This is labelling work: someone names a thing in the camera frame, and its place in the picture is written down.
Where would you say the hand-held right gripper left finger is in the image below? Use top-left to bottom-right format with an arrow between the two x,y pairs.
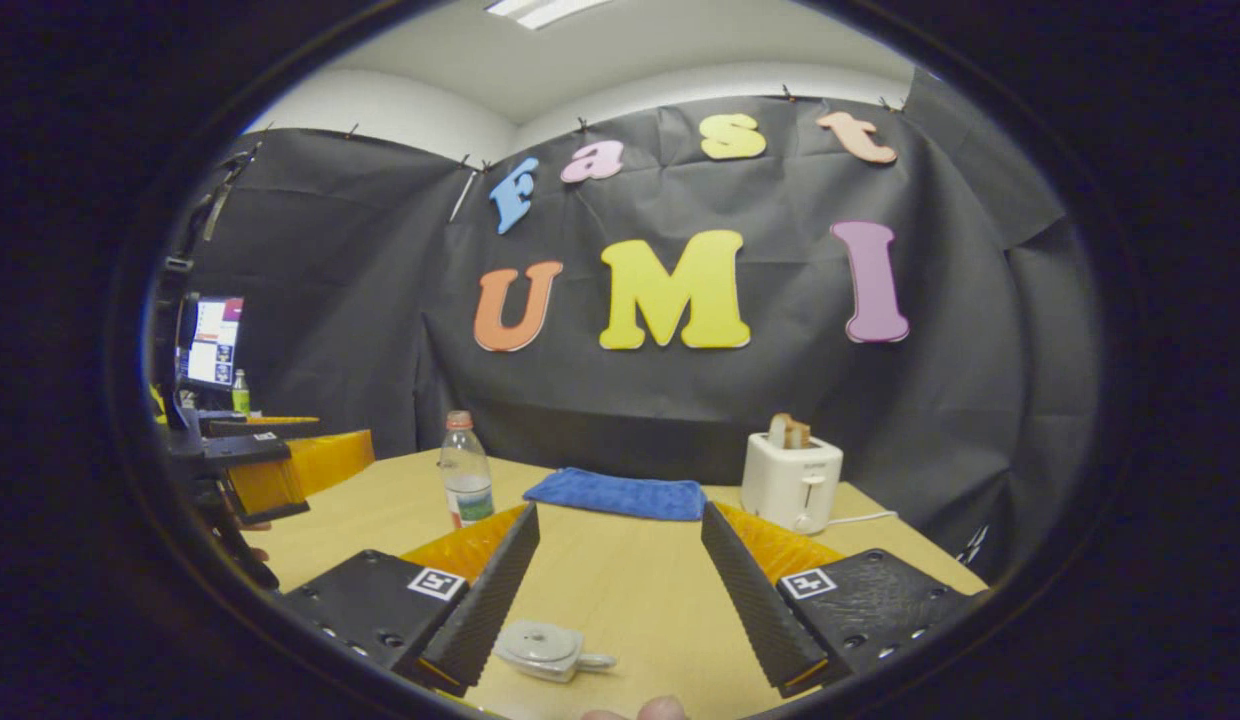
280,500 -> 542,698

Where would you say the white toaster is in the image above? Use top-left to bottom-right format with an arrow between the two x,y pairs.
740,432 -> 844,535

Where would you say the black backdrop cloth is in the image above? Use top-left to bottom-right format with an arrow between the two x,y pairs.
175,65 -> 1101,586

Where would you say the ceiling light panel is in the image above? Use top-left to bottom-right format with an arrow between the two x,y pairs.
485,0 -> 611,29

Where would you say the computer monitor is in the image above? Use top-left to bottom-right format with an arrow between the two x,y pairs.
180,295 -> 246,389

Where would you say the white teacup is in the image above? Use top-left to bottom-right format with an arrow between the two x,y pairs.
495,620 -> 617,684

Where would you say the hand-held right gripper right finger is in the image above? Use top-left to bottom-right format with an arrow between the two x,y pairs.
700,500 -> 987,699

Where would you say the blue towel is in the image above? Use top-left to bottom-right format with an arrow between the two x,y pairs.
523,467 -> 708,522

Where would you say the clear plastic water bottle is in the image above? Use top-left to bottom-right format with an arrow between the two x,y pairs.
439,410 -> 496,529

